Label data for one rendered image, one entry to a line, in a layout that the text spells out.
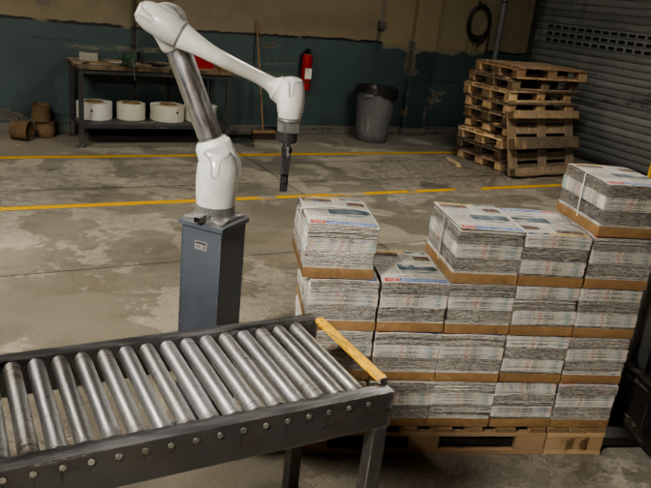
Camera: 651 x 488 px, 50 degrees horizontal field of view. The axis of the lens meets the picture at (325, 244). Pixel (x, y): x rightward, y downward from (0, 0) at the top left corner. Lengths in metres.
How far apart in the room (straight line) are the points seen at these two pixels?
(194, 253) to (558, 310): 1.55
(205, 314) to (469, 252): 1.09
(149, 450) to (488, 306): 1.65
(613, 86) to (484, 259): 8.00
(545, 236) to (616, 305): 0.49
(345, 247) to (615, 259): 1.15
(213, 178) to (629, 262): 1.75
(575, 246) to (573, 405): 0.78
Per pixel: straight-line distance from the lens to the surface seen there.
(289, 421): 1.99
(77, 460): 1.84
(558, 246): 3.03
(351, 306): 2.85
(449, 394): 3.16
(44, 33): 8.90
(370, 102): 9.79
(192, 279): 2.88
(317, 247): 2.73
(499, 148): 9.16
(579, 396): 3.43
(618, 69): 10.76
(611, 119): 10.76
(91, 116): 8.49
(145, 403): 2.02
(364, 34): 10.31
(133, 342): 2.30
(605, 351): 3.36
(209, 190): 2.74
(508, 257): 2.96
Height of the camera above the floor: 1.89
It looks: 19 degrees down
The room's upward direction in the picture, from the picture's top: 6 degrees clockwise
